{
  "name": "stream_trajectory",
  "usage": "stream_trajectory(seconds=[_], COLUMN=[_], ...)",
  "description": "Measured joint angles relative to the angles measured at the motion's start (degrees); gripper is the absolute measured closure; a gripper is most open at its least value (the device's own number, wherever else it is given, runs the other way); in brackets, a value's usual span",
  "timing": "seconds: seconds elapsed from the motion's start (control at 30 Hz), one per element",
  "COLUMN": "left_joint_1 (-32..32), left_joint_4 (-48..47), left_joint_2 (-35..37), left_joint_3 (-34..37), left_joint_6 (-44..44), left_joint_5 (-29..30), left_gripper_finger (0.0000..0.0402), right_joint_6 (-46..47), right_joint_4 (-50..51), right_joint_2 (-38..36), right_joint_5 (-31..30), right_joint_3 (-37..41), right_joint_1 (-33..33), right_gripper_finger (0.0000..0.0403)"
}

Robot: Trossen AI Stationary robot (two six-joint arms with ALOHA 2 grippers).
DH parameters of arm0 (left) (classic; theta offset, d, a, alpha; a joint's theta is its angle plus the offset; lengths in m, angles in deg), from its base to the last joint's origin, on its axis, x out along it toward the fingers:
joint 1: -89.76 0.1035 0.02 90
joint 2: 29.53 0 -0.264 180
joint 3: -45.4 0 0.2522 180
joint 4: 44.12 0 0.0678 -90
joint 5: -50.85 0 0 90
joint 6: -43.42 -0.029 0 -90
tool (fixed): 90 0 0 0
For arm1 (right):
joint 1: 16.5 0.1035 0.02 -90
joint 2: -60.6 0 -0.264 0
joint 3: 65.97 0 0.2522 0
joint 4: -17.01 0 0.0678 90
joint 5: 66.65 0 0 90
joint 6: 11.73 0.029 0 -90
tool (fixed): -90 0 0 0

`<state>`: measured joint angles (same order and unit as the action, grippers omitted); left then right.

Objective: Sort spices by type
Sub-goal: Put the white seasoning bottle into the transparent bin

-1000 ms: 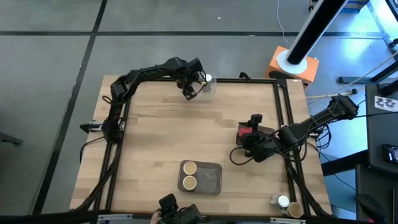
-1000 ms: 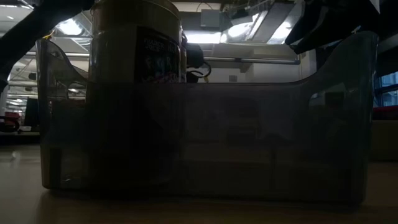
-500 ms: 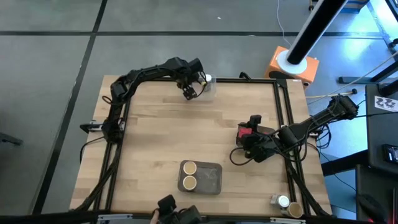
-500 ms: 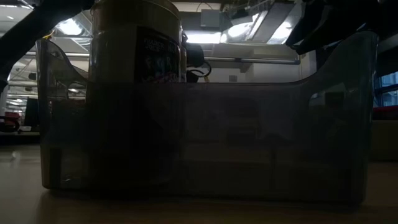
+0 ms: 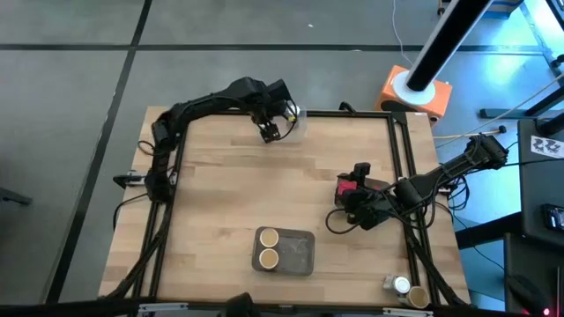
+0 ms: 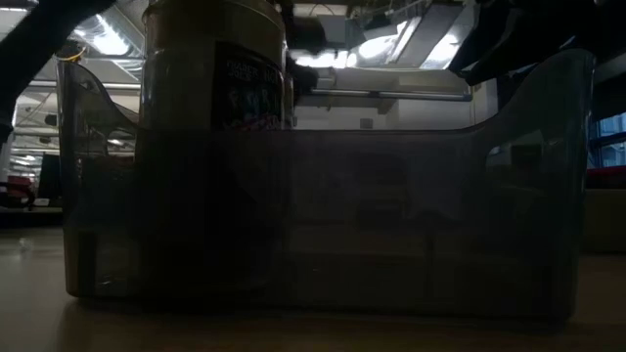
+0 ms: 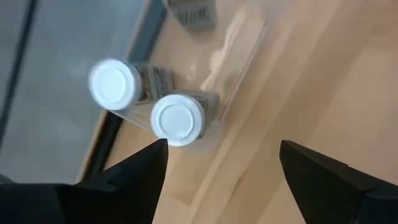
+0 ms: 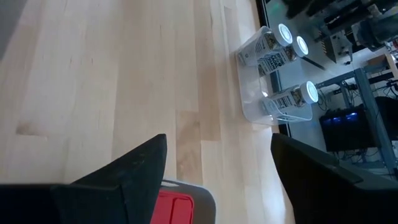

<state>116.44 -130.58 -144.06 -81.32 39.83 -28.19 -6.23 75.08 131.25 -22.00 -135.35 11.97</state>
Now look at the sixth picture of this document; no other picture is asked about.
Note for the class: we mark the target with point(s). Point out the tan-lid spice jar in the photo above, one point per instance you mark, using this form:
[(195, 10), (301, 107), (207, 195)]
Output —
[(195, 98)]

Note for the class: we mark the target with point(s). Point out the red paprika tin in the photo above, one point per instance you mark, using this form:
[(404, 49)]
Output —
[(606, 177)]

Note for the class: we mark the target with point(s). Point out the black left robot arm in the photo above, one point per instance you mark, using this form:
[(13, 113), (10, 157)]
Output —
[(39, 49)]

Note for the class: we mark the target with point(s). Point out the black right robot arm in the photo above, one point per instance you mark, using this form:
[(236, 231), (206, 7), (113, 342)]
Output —
[(528, 34)]

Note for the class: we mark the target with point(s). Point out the smoky transparent plastic bin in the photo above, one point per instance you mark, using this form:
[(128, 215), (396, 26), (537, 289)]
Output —
[(391, 220)]

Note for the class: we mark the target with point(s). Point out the horizontal metal pipe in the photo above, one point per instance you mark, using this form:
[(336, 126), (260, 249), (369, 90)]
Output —
[(391, 94)]

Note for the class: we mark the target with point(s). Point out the ceiling light panel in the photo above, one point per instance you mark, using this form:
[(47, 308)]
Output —
[(332, 59)]

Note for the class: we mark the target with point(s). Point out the angled rectangular ceiling duct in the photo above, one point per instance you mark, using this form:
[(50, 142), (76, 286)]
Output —
[(425, 39)]

